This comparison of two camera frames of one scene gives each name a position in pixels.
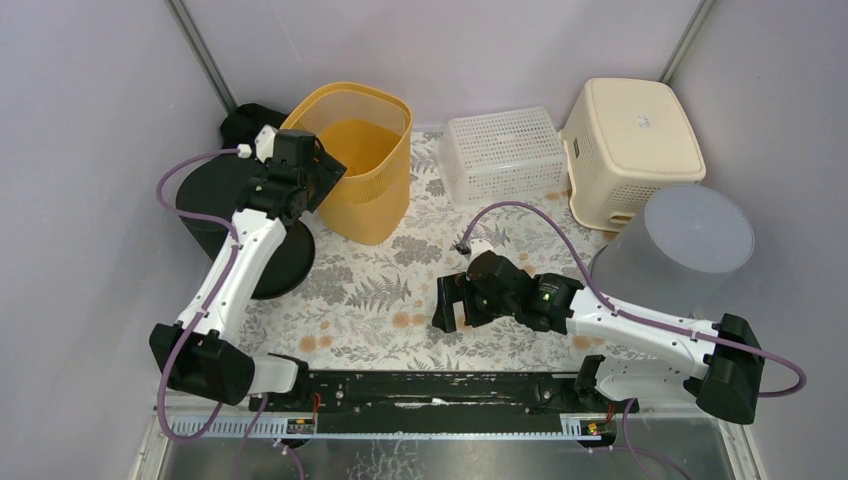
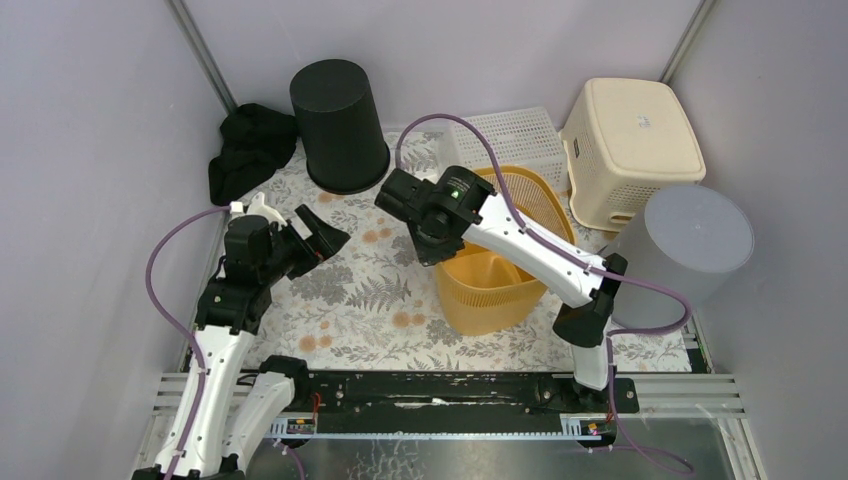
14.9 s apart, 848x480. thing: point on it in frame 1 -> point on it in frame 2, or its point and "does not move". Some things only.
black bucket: (212, 188) -> (339, 126)
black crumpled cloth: (242, 125) does not move
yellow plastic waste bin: (368, 130) -> (483, 292)
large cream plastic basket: (622, 139) does not move
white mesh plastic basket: (504, 156) does not move
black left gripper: (329, 168) -> (303, 245)
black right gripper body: (480, 309) -> (414, 223)
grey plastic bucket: (681, 255) does not move
